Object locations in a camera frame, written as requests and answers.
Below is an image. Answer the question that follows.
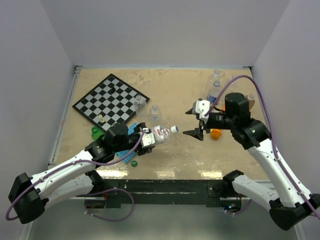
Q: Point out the green bottle cap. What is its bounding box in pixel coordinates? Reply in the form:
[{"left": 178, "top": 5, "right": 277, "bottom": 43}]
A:
[{"left": 131, "top": 160, "right": 138, "bottom": 167}]

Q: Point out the juice bottle white cap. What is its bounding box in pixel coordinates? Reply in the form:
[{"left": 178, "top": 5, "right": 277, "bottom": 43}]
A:
[{"left": 170, "top": 125, "right": 179, "bottom": 134}]

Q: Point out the juice bottle with white label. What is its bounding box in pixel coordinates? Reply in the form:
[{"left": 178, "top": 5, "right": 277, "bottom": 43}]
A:
[{"left": 151, "top": 125, "right": 175, "bottom": 144}]

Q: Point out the green plastic bottle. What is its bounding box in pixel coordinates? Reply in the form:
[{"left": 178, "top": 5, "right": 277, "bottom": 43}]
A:
[{"left": 91, "top": 126, "right": 104, "bottom": 141}]

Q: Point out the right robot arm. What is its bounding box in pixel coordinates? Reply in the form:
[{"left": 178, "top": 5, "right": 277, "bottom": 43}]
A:
[{"left": 183, "top": 92, "right": 320, "bottom": 231}]

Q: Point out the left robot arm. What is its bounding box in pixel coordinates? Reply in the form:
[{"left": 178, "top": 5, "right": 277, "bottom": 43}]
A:
[{"left": 5, "top": 122, "right": 156, "bottom": 224}]

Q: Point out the blue label water bottle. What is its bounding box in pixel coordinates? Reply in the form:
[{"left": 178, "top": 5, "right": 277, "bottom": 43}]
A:
[{"left": 206, "top": 80, "right": 221, "bottom": 104}]

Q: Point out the clear bottle back row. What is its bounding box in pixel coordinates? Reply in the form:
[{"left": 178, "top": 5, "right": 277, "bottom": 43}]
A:
[{"left": 207, "top": 70, "right": 222, "bottom": 87}]

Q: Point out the orange tea bottle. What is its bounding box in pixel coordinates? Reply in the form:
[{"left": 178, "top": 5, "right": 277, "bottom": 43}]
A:
[{"left": 245, "top": 93, "right": 256, "bottom": 110}]

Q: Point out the orange plastic carrot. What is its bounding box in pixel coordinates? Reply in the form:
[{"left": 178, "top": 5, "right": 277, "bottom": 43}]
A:
[{"left": 210, "top": 129, "right": 222, "bottom": 140}]

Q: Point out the blue studded baseplate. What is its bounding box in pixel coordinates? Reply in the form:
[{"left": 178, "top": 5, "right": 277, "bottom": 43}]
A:
[{"left": 115, "top": 123, "right": 138, "bottom": 164}]

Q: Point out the cream chess piece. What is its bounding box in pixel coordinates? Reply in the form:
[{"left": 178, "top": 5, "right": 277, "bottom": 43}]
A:
[{"left": 98, "top": 114, "right": 105, "bottom": 123}]

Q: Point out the black white chessboard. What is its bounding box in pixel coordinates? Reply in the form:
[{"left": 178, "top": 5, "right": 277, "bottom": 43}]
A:
[{"left": 72, "top": 74, "right": 150, "bottom": 132}]

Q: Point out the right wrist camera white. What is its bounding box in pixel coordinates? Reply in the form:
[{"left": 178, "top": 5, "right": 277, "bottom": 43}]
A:
[{"left": 192, "top": 98, "right": 210, "bottom": 121}]

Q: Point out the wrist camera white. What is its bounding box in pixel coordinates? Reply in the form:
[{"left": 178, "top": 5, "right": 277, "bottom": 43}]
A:
[
  {"left": 140, "top": 128, "right": 156, "bottom": 148},
  {"left": 192, "top": 98, "right": 210, "bottom": 121}
]

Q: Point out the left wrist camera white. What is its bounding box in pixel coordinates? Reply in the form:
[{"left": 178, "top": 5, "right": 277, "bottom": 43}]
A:
[{"left": 140, "top": 128, "right": 156, "bottom": 148}]

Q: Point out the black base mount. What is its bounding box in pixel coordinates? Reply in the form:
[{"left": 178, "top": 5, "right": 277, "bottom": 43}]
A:
[{"left": 82, "top": 179, "right": 247, "bottom": 211}]

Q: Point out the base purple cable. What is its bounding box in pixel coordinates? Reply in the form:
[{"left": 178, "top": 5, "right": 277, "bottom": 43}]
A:
[{"left": 84, "top": 188, "right": 134, "bottom": 222}]

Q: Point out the aluminium frame rail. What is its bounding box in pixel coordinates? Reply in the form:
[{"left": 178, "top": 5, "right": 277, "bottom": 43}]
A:
[{"left": 54, "top": 65, "right": 83, "bottom": 141}]

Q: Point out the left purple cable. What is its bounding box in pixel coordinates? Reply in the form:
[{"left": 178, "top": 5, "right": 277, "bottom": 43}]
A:
[{"left": 5, "top": 128, "right": 148, "bottom": 221}]

